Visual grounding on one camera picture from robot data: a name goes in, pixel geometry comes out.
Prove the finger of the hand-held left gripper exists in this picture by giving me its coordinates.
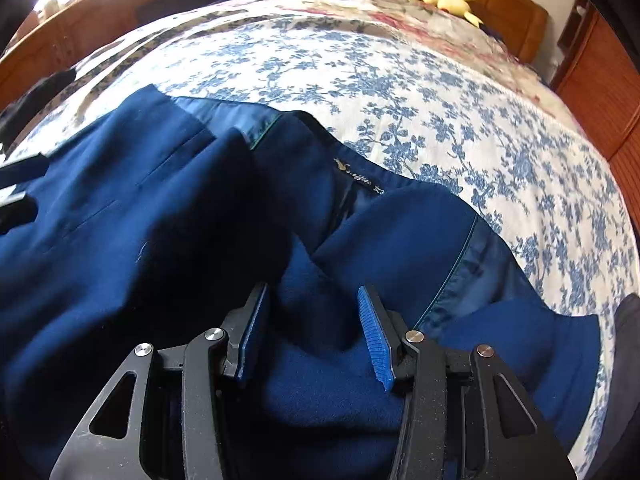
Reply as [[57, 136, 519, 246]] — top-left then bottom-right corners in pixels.
[[0, 190, 39, 235], [0, 152, 50, 189]]

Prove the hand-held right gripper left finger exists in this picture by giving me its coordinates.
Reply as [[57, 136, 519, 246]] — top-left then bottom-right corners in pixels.
[[50, 282, 269, 480]]

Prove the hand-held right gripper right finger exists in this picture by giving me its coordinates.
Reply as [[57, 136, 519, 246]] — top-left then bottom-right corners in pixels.
[[357, 285, 578, 480]]

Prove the navy blue jacket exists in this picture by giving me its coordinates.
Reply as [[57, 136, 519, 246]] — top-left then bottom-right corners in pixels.
[[0, 82, 602, 480]]

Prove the black cloth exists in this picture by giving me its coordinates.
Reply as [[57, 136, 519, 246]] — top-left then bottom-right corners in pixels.
[[0, 70, 77, 133]]

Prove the long wooden cabinet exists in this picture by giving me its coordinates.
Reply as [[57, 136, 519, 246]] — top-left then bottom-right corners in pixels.
[[0, 0, 266, 111]]

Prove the dark grey cloth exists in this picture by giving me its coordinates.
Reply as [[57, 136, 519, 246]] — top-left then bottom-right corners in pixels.
[[580, 292, 640, 480]]

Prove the bed with floral bedspread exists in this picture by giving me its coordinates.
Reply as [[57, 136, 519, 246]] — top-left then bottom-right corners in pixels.
[[10, 0, 640, 480]]

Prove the pink floral blanket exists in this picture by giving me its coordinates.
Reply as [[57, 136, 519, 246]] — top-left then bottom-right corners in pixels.
[[280, 0, 566, 111]]

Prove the wooden louvered wardrobe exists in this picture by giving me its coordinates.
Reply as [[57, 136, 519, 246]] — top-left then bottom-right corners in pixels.
[[552, 0, 640, 191]]

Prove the wooden bed headboard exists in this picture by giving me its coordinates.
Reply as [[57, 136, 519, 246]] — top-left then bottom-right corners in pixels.
[[340, 0, 549, 63]]

